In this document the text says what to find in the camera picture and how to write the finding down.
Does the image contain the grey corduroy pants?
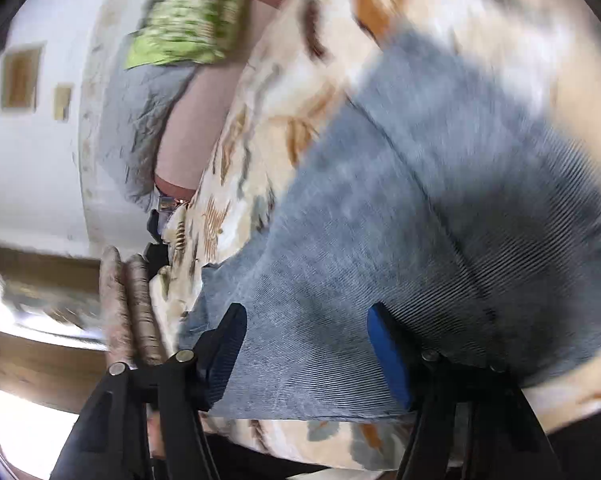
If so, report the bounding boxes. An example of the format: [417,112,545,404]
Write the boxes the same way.
[178,30,601,421]

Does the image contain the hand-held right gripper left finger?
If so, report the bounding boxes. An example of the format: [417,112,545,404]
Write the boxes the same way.
[50,303,248,480]

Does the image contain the wooden frame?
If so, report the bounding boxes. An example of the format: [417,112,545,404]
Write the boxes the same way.
[0,245,111,413]

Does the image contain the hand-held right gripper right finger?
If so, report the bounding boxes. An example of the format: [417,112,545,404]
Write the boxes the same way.
[367,302,556,480]

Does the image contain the dark cloth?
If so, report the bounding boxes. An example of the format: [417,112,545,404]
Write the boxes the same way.
[143,207,174,281]

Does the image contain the green patterned cloth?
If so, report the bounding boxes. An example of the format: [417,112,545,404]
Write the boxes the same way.
[124,0,261,70]

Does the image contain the small brown wall frame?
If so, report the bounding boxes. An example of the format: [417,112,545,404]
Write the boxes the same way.
[53,84,74,121]

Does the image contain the leaf-print fleece blanket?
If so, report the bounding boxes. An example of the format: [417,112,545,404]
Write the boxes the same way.
[148,0,601,471]

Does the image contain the rolled patterned mat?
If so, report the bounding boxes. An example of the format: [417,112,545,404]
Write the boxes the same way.
[99,246,134,366]
[125,254,166,366]

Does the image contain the large brown wall frame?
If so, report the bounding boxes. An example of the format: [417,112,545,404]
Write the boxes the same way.
[0,46,44,110]

